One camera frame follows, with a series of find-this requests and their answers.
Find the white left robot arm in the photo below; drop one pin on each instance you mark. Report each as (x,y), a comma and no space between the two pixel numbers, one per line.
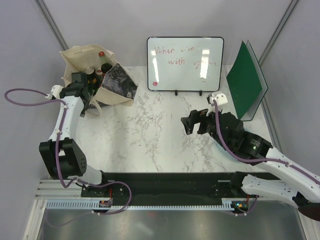
(62,156)

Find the small whiteboard black frame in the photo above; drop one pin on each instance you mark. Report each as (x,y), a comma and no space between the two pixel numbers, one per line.
(184,64)

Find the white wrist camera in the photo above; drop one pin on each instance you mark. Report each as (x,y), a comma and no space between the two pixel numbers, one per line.
(220,98)
(54,92)

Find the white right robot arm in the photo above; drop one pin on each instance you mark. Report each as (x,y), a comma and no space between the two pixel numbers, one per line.
(300,188)

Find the green folder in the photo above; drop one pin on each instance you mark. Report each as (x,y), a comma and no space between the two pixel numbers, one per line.
(247,83)

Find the white slotted cable duct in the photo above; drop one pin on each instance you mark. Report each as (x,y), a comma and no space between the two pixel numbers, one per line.
(76,204)

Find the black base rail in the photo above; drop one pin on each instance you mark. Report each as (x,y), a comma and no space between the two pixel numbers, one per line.
(165,188)

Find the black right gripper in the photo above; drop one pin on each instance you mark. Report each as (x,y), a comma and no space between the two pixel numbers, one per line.
(194,117)

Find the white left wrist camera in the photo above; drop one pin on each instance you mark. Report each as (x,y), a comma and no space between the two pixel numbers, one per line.
(54,92)

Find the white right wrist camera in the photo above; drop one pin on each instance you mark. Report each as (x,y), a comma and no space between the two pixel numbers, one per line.
(220,98)

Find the beige canvas tote bag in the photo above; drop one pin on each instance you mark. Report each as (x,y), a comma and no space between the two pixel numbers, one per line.
(117,86)

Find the Coca-Cola glass bottle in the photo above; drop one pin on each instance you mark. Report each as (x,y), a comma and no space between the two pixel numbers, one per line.
(105,65)

